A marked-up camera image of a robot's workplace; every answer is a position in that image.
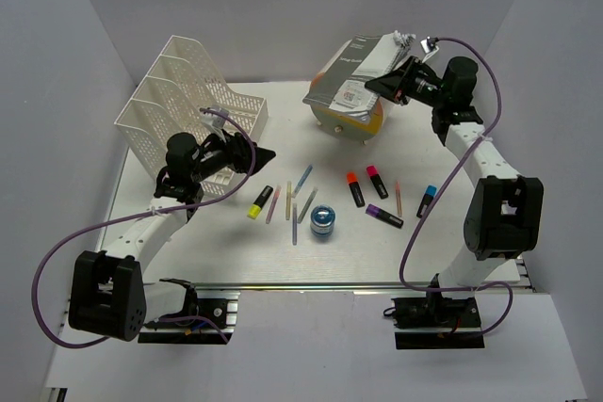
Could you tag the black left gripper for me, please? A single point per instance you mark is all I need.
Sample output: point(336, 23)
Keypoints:
point(238, 150)

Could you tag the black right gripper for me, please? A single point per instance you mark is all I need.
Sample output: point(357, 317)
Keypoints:
point(398, 86)

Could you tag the grey setup guide booklet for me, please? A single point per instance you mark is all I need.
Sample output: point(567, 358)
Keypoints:
point(366, 55)

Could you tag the cream round drawer cabinet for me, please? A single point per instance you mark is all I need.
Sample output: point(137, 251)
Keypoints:
point(348, 119)

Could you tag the blue tape roll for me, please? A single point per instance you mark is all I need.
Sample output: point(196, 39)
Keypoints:
point(322, 222)

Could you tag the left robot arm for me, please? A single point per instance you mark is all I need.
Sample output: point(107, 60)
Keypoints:
point(109, 296)

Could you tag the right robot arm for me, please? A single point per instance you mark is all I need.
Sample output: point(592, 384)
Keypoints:
point(503, 217)

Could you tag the pink slim pastel pen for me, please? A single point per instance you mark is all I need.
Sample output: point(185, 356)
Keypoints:
point(273, 203)

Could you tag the yellow slim pastel pen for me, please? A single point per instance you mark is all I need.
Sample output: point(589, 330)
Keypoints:
point(288, 200)

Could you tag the yellow cap black highlighter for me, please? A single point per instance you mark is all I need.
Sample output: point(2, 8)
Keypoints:
point(260, 202)

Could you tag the blue slim pastel pen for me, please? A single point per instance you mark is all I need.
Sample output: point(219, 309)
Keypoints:
point(302, 181)

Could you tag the green slim pastel pen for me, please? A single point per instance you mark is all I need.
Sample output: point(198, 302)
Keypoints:
point(307, 204)

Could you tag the purple slim pastel pen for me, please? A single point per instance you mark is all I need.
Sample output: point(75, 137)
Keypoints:
point(294, 221)

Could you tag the orange cap black highlighter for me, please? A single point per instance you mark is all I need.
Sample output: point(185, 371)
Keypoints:
point(355, 189)

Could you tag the pink cap black highlighter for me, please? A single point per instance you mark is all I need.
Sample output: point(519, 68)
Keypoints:
point(377, 181)

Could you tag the orange slim pastel pen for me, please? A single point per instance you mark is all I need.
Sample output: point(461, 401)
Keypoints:
point(398, 199)

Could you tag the white perforated file organizer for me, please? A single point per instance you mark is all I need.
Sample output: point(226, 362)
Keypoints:
point(181, 82)

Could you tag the blue cap black highlighter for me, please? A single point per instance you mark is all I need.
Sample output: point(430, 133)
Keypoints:
point(426, 200)

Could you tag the purple cap black highlighter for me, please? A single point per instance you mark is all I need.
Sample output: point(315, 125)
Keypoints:
point(384, 216)

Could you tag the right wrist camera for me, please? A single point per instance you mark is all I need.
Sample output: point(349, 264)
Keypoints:
point(429, 45)

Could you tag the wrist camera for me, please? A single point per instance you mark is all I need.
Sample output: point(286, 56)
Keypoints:
point(214, 118)
point(429, 45)

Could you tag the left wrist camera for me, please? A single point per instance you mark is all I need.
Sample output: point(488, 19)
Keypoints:
point(214, 118)

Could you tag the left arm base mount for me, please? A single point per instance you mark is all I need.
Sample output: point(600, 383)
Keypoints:
point(212, 318)

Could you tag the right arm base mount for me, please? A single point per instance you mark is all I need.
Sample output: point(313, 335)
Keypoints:
point(435, 323)

